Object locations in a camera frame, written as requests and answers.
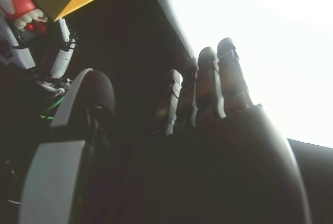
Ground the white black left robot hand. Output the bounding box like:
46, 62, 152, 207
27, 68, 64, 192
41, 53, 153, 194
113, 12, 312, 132
19, 38, 313, 224

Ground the red and white object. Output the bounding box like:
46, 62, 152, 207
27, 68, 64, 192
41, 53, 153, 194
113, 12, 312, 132
0, 0, 49, 33

